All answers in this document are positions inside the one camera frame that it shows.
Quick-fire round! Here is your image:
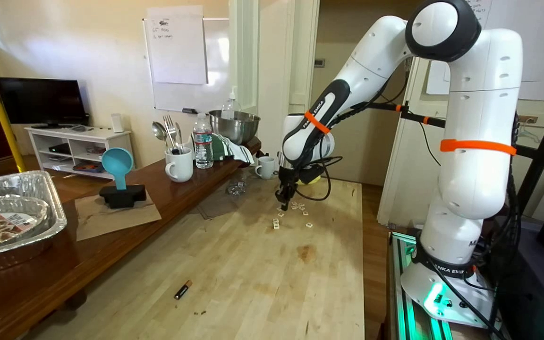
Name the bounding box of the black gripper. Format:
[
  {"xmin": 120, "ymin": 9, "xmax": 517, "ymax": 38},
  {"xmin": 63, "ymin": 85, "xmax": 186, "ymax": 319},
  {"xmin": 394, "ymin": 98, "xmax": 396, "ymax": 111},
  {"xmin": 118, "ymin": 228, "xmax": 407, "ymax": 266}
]
[{"xmin": 277, "ymin": 164, "xmax": 324, "ymax": 211}]

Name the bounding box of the teal measuring scoop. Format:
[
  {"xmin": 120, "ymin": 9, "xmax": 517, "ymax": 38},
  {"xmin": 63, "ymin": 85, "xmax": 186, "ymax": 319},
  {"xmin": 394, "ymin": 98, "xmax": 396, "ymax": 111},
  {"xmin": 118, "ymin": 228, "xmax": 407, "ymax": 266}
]
[{"xmin": 103, "ymin": 147, "xmax": 135, "ymax": 191}]

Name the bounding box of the white mug near bowl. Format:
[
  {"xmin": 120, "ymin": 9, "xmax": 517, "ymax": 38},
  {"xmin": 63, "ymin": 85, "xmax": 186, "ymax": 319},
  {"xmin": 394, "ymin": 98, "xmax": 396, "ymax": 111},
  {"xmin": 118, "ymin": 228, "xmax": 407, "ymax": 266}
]
[{"xmin": 256, "ymin": 157, "xmax": 277, "ymax": 179}]

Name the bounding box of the white tv shelf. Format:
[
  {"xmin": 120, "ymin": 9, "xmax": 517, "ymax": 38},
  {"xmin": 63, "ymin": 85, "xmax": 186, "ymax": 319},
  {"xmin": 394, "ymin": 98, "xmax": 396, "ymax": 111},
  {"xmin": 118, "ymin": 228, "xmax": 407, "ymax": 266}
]
[{"xmin": 29, "ymin": 126, "xmax": 133, "ymax": 179}]

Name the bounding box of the crushed clear plastic bottle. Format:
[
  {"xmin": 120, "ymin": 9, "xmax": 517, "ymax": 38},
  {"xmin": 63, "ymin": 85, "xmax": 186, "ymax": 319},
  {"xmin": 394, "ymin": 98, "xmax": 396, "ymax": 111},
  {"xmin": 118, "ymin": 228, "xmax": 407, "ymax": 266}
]
[{"xmin": 228, "ymin": 174, "xmax": 250, "ymax": 196}]

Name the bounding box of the striped green white towel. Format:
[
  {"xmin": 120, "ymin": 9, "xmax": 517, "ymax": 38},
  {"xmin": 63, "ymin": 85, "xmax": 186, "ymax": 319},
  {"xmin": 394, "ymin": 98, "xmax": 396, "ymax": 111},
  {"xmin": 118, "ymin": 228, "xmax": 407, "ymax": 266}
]
[{"xmin": 214, "ymin": 134, "xmax": 256, "ymax": 164}]

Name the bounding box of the black television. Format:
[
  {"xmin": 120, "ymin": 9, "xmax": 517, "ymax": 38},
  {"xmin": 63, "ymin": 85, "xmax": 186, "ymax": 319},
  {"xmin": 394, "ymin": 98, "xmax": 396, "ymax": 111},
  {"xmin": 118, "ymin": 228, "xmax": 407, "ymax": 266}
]
[{"xmin": 0, "ymin": 77, "xmax": 90, "ymax": 125}]

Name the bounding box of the dark wooden side table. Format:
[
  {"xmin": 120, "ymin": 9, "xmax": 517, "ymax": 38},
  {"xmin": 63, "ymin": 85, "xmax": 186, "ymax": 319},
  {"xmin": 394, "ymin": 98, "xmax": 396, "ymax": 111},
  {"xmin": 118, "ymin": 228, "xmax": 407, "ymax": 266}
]
[{"xmin": 0, "ymin": 160, "xmax": 243, "ymax": 340}]

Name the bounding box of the clear soap pump bottle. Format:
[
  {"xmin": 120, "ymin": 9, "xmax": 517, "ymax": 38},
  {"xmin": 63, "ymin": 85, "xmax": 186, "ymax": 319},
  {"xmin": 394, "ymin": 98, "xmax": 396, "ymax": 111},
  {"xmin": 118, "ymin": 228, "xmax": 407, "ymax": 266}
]
[{"xmin": 222, "ymin": 87, "xmax": 239, "ymax": 119}]

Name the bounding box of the white mug with utensils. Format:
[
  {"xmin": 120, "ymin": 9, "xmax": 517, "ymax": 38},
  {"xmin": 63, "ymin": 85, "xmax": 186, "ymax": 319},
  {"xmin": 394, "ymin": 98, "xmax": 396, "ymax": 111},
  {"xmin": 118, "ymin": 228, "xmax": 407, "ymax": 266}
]
[{"xmin": 165, "ymin": 149, "xmax": 194, "ymax": 183}]

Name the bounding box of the aluminium foil tray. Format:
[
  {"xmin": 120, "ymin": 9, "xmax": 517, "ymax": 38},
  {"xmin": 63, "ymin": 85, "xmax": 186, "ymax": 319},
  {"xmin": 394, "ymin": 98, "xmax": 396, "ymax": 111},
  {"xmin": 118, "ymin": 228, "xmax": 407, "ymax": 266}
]
[{"xmin": 0, "ymin": 170, "xmax": 69, "ymax": 255}]

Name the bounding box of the black marker on table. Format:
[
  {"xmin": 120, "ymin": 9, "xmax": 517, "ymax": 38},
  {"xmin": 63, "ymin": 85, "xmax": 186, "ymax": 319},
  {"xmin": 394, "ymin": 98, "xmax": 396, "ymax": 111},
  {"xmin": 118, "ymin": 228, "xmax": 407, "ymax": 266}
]
[{"xmin": 175, "ymin": 281, "xmax": 194, "ymax": 300}]

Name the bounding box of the clear water bottle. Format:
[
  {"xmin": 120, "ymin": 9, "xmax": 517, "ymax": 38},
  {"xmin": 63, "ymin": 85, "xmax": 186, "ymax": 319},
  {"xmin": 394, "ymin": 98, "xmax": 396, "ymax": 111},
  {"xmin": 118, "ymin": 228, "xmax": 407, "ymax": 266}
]
[{"xmin": 192, "ymin": 119, "xmax": 214, "ymax": 168}]

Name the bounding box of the brown cardboard sheet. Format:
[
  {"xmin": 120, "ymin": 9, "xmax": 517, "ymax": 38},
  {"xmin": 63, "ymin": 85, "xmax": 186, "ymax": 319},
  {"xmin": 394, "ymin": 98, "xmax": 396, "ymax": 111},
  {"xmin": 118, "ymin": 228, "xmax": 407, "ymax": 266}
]
[{"xmin": 76, "ymin": 194, "xmax": 161, "ymax": 240}]

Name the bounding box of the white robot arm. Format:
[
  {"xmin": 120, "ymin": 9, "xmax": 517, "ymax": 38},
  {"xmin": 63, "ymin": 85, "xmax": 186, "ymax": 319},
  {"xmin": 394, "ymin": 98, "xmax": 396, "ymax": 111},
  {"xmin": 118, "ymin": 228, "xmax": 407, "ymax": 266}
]
[{"xmin": 277, "ymin": 0, "xmax": 524, "ymax": 329}]

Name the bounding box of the black scoop base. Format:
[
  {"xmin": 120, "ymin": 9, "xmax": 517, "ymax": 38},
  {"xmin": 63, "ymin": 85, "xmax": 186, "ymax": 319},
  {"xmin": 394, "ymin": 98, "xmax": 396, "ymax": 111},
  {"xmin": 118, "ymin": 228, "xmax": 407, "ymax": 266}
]
[{"xmin": 101, "ymin": 185, "xmax": 146, "ymax": 208}]

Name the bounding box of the steel mixing bowl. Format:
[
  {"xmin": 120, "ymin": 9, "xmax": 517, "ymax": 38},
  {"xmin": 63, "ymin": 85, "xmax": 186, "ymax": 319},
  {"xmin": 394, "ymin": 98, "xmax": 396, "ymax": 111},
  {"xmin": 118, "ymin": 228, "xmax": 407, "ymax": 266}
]
[{"xmin": 211, "ymin": 109, "xmax": 260, "ymax": 143}]

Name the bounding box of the white paper flipchart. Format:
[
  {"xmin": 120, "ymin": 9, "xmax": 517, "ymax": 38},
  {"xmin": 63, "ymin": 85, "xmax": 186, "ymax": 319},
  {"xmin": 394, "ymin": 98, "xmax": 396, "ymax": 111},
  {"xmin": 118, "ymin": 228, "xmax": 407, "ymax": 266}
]
[{"xmin": 146, "ymin": 6, "xmax": 207, "ymax": 85}]

